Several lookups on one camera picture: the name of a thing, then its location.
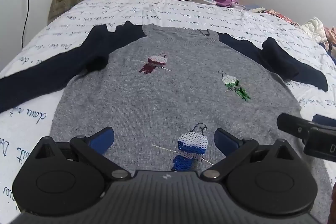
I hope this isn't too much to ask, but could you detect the grey sweater with navy sleeves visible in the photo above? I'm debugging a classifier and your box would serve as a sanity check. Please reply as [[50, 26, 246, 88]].
[[0, 21, 336, 224]]

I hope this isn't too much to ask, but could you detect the red floral cloth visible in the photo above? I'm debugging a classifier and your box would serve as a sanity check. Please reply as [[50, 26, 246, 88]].
[[262, 10, 300, 27]]

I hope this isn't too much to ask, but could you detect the black wall cable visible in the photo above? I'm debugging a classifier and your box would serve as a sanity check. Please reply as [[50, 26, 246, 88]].
[[21, 0, 36, 49]]

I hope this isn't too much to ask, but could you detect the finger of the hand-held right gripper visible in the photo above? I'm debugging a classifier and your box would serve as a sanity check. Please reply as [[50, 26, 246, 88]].
[[277, 113, 316, 139], [313, 114, 336, 125]]

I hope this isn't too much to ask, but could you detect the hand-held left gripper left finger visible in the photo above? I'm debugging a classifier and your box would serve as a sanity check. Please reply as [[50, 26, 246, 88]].
[[34, 127, 132, 182]]

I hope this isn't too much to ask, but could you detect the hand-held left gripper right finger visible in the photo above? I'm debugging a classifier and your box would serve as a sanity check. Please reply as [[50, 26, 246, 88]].
[[200, 128, 299, 182]]

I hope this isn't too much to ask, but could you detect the pile of mixed clothes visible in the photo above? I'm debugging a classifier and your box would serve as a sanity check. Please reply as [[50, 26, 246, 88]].
[[299, 17, 336, 58]]

